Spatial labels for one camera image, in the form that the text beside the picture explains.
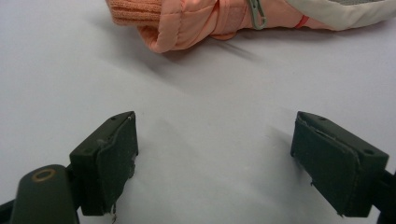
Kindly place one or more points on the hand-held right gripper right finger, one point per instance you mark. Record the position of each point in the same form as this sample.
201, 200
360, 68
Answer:
336, 168

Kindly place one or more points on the peach pink padded glove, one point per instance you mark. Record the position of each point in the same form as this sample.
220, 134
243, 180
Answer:
186, 21

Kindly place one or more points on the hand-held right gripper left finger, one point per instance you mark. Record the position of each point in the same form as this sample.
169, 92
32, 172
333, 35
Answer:
106, 165

